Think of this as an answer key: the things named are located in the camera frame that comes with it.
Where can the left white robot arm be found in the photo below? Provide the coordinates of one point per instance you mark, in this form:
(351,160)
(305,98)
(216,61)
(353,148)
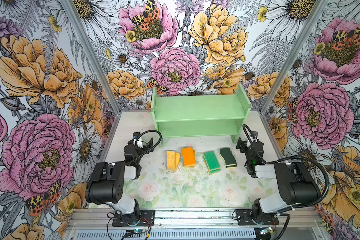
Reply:
(106,183)

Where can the yellow cellulose sponge front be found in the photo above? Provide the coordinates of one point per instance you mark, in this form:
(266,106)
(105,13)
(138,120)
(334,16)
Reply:
(171,160)

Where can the yellow cellulose sponge back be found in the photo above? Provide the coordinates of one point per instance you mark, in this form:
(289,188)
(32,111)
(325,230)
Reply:
(177,160)

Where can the white slotted cable duct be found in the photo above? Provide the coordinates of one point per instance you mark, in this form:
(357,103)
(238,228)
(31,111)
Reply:
(172,234)

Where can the left aluminium corner post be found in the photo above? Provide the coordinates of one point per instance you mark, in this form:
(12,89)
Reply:
(82,36)

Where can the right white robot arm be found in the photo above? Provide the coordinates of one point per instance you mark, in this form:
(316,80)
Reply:
(295,185)

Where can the orange scrub sponge top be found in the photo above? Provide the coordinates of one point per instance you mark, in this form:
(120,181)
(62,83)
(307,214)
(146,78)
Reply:
(189,159)

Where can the aluminium front rail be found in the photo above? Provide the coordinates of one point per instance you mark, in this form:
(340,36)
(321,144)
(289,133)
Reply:
(181,218)

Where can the light green scrub sponge bottom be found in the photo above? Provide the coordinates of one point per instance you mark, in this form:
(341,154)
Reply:
(211,171)

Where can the dark green scrub sponge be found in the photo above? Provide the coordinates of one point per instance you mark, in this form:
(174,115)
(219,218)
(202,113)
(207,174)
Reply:
(231,166)
(227,156)

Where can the right aluminium corner post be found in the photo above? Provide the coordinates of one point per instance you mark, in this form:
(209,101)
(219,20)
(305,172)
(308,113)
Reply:
(311,22)

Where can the light green wooden shelf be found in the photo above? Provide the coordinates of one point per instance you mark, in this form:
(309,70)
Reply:
(201,116)

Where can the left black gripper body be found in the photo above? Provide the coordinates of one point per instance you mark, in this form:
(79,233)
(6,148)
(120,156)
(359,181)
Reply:
(145,144)

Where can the aluminium corner post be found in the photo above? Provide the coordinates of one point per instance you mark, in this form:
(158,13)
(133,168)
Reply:
(311,22)
(82,36)

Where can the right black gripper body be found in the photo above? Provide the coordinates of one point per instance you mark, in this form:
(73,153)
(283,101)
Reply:
(246,144)

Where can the yellow cellulose sponge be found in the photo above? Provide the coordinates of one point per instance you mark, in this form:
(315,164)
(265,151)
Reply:
(177,160)
(171,160)

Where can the light green scrub sponge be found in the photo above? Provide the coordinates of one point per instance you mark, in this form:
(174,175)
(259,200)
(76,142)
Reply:
(212,160)
(211,171)

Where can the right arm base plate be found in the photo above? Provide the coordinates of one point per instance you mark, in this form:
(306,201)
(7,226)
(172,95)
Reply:
(246,217)

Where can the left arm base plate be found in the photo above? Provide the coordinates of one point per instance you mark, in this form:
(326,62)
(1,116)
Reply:
(143,218)

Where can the light green scrub sponge top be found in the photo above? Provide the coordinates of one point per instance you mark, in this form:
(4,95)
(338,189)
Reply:
(212,160)

